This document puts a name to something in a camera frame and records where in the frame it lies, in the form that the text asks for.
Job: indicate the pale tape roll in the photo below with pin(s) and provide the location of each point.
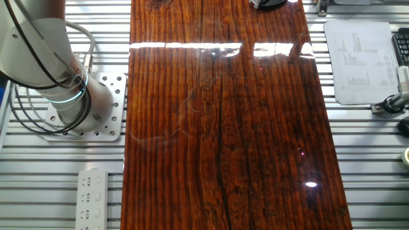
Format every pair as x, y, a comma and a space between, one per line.
406, 156

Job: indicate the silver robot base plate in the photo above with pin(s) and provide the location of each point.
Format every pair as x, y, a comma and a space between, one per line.
116, 96

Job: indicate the white power strip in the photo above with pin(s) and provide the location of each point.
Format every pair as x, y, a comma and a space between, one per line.
92, 201

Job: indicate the brown wooden board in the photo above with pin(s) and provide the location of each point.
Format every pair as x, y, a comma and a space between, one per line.
223, 143

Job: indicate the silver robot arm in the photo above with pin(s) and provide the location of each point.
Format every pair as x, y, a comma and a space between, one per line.
99, 102

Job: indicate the grey metal clamp tool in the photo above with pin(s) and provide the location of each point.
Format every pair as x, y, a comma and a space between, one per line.
377, 108

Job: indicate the ribbed silver exterior camera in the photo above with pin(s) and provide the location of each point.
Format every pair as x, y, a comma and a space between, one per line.
403, 80

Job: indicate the small metal bracket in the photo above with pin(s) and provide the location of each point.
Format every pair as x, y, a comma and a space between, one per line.
322, 8

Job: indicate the black round object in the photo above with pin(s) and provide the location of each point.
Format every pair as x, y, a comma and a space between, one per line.
404, 126

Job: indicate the printed paper sheets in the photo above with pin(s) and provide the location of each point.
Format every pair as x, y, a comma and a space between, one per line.
361, 60

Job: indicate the black keyboard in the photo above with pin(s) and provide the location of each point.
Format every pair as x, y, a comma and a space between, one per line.
402, 46

